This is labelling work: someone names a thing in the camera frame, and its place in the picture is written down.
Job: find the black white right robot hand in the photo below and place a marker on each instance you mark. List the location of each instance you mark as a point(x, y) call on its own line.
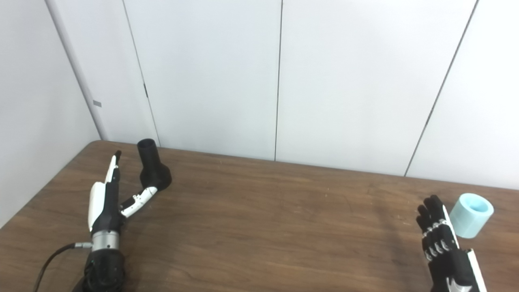
point(448, 259)

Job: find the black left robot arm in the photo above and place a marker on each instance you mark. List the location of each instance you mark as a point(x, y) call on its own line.
point(104, 267)

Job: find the black flared nozzle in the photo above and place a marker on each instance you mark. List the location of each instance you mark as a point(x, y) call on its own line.
point(153, 170)

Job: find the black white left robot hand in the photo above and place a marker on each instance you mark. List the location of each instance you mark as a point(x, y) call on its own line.
point(106, 207)

